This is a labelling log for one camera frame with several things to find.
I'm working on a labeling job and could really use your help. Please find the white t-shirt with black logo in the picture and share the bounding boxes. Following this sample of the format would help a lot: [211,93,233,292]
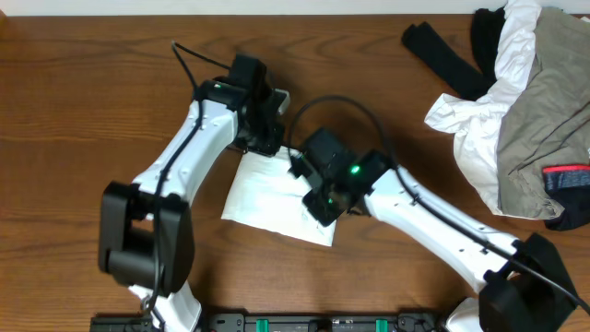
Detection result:
[221,147,336,246]

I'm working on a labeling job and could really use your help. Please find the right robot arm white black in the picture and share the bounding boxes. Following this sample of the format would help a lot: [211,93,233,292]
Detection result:
[288,128,588,332]

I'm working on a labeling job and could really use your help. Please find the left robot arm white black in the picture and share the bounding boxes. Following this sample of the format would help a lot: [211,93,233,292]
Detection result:
[90,54,289,331]

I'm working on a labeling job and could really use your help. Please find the white shirt in pile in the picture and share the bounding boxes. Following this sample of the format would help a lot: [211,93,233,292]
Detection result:
[424,0,541,216]

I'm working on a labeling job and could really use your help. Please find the black garment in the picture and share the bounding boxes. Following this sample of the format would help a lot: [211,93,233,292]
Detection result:
[401,7,506,101]

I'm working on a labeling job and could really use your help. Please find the khaki grey garment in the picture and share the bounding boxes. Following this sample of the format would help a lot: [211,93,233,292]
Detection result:
[497,7,589,219]

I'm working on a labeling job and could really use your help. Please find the navy garment with red band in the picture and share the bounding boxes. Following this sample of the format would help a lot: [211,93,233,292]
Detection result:
[543,164,589,231]

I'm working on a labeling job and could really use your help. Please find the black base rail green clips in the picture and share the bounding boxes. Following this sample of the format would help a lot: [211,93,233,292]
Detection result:
[88,313,444,332]

